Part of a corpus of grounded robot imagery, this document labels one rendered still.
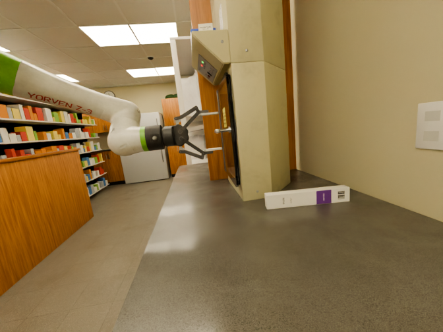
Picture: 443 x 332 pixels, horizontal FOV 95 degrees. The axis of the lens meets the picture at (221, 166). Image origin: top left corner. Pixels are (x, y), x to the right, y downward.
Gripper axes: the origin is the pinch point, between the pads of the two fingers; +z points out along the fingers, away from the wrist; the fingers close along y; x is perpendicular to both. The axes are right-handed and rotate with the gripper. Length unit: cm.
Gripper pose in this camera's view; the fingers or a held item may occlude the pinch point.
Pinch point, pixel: (217, 131)
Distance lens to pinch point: 80.1
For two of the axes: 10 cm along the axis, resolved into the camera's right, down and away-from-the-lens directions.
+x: -1.4, -1.6, 9.8
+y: -1.0, -9.8, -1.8
